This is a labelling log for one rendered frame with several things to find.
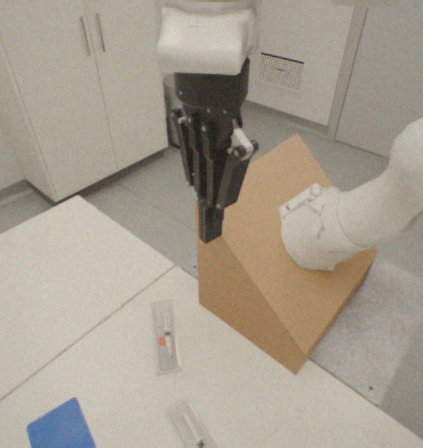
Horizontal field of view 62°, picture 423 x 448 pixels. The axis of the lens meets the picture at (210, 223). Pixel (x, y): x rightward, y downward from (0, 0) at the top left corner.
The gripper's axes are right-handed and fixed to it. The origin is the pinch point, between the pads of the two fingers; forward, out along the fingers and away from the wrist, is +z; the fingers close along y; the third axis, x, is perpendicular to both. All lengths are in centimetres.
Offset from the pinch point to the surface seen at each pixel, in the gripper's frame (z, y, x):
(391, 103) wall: 74, 92, -247
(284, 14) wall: 28, 195, -230
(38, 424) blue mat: 44, 12, 32
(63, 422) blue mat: 44, 10, 29
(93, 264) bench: 44, 45, 7
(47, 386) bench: 44, 19, 29
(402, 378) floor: 118, -24, -86
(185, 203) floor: 118, 134, -84
